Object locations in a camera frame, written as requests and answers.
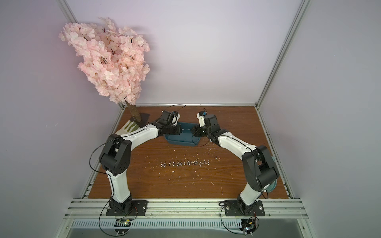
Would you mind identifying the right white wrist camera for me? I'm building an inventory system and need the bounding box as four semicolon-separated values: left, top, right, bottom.
196;111;207;128

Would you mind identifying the small circuit board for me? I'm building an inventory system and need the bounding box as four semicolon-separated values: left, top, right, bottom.
240;217;259;236
114;219;132;236

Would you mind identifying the left small circuit board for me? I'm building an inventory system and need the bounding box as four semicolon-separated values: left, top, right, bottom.
114;219;132;236

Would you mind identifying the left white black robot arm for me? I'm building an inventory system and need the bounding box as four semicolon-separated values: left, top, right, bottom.
99;111;181;213

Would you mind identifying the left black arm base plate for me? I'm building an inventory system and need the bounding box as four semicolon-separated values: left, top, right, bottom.
106;199;148;217

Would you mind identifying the teal plastic dustpan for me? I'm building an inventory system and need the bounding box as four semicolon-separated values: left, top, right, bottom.
266;156;280;192

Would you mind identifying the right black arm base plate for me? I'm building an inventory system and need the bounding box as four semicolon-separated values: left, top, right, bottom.
220;200;265;217

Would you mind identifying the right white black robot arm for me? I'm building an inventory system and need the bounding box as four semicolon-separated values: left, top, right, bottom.
192;111;280;213

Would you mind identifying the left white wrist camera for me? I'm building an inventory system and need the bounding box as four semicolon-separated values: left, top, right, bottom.
172;111;180;125

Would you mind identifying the teal plastic storage box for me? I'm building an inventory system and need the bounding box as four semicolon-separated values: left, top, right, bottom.
165;122;201;147

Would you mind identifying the pink artificial blossom tree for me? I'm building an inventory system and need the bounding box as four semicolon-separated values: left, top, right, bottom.
59;17;150;123

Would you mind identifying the white green work glove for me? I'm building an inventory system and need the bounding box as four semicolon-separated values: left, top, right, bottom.
115;120;140;136

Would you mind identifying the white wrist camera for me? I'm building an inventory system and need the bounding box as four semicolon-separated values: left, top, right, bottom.
196;111;207;128
172;111;180;125

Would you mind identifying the right small circuit board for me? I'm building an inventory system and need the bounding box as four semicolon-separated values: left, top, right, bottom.
240;217;259;236

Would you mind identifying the aluminium front rail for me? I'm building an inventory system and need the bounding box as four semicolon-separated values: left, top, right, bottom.
64;199;308;219

